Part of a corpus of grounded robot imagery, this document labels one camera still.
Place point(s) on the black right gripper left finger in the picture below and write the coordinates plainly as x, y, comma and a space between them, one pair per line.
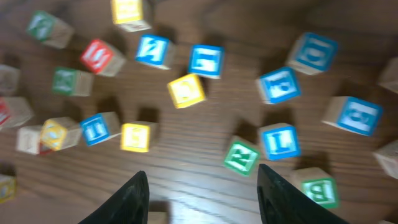
129, 205

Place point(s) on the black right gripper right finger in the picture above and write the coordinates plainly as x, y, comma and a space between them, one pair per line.
282, 203

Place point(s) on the red I block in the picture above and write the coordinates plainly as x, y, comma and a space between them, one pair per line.
157, 218

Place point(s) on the green B block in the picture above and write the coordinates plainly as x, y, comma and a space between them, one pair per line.
317, 185

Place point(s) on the green R block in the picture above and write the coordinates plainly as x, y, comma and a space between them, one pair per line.
241, 156

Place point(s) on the blue L block lower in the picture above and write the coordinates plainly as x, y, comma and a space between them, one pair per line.
280, 141

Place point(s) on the blue l block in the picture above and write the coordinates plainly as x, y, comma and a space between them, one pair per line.
280, 141
206, 61

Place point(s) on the yellow S block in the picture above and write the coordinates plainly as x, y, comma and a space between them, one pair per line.
139, 136

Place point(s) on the blue T block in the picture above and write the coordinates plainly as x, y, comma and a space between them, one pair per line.
100, 127

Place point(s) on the yellow O block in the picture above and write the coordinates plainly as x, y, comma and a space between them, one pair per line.
60, 133

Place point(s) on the blue 5 block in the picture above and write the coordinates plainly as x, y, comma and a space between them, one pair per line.
352, 114

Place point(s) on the blue P block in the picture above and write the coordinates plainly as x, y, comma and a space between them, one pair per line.
278, 86

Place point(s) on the red U block right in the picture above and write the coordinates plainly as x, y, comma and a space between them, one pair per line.
387, 158

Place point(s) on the red u block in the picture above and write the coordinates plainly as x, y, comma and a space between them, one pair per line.
387, 158
102, 59

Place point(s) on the plain I wooden block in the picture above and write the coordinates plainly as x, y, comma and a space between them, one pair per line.
28, 141

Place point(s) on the yellow K block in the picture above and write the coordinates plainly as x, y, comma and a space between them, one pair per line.
7, 187

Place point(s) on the yellow block centre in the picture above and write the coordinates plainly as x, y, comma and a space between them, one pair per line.
186, 91

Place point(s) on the green Z block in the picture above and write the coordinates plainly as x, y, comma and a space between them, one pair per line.
72, 82

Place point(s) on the red E block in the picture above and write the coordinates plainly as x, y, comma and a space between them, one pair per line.
15, 111

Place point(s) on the red U block left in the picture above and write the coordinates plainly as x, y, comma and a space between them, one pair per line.
102, 59

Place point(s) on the blue D block left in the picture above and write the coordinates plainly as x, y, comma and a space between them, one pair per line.
312, 54

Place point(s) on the blue d block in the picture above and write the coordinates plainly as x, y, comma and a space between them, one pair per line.
312, 54
388, 77

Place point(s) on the blue 2 block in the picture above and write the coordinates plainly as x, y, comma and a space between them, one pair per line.
155, 51

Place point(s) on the blue L block upper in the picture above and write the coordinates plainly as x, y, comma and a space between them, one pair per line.
206, 61

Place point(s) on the blue D block right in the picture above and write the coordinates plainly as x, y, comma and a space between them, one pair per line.
388, 77

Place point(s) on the yellow block top row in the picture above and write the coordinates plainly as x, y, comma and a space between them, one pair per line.
132, 15

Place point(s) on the green J block top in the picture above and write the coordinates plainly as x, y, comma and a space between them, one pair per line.
50, 30

